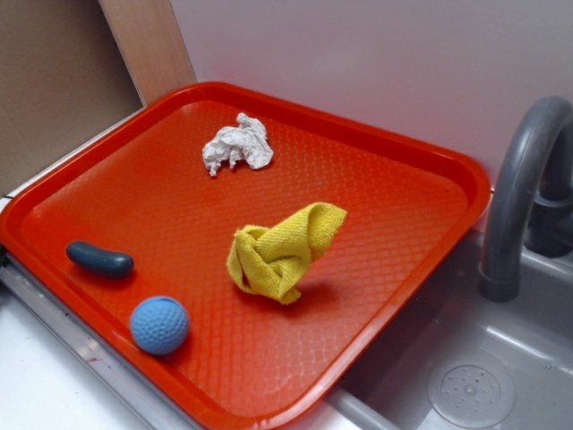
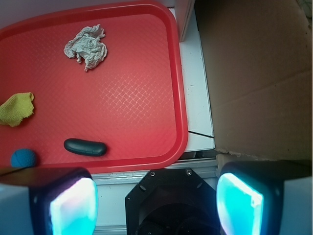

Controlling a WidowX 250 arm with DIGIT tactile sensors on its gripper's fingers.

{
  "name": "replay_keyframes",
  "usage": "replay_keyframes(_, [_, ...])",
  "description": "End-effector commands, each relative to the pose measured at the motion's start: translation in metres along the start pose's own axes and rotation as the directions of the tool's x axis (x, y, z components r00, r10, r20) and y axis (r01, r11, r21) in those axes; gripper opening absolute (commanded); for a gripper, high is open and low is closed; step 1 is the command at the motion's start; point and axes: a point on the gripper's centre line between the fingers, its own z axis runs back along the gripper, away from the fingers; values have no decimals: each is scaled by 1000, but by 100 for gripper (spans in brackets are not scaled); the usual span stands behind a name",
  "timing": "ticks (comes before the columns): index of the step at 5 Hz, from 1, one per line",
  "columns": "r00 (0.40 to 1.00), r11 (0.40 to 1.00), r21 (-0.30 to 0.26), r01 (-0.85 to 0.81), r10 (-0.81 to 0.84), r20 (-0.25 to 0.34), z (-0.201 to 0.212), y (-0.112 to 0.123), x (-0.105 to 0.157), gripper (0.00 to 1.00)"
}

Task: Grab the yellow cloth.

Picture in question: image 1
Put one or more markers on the yellow microfiber cloth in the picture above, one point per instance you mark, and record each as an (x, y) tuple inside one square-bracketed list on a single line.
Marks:
[(270, 262)]

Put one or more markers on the red plastic tray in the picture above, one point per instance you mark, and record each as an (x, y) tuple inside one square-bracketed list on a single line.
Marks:
[(248, 362)]

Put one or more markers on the crumpled white paper towel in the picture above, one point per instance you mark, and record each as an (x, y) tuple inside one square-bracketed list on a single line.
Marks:
[(248, 141)]

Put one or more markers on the blue dimpled ball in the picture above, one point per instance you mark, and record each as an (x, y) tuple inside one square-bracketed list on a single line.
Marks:
[(159, 325)]

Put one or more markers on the dark grey bean-shaped object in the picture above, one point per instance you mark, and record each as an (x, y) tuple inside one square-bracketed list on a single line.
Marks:
[(99, 261)]

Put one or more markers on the grey plastic sink basin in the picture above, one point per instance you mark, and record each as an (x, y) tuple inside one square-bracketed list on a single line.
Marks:
[(451, 359)]

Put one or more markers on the light wooden board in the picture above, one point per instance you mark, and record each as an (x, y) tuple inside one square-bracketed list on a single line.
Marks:
[(152, 47)]

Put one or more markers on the grey plastic faucet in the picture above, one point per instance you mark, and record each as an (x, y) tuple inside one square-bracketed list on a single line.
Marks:
[(532, 202)]

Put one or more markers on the brown cardboard panel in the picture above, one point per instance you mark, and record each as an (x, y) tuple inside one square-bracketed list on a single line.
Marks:
[(63, 81)]

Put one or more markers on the metal edge rail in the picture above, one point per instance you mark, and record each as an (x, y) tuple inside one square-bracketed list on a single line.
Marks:
[(152, 407)]

